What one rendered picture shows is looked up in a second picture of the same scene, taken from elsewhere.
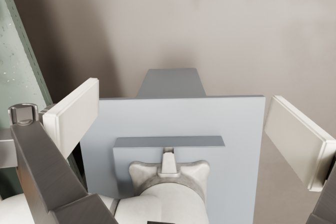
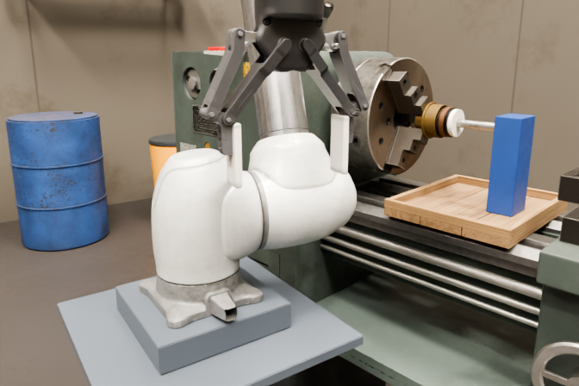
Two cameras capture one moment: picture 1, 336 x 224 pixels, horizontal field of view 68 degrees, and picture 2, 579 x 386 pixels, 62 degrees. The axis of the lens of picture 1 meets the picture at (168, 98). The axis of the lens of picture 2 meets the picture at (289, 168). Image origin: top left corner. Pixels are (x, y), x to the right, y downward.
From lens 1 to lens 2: 0.50 m
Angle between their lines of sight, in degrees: 60
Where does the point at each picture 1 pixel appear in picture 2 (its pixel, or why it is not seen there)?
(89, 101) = (339, 155)
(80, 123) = (335, 140)
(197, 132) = (197, 366)
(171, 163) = (221, 301)
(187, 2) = not seen: outside the picture
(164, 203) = (219, 247)
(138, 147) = (264, 313)
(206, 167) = (174, 319)
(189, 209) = (192, 250)
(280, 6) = not seen: outside the picture
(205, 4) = not seen: outside the picture
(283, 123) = (239, 160)
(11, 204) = (344, 206)
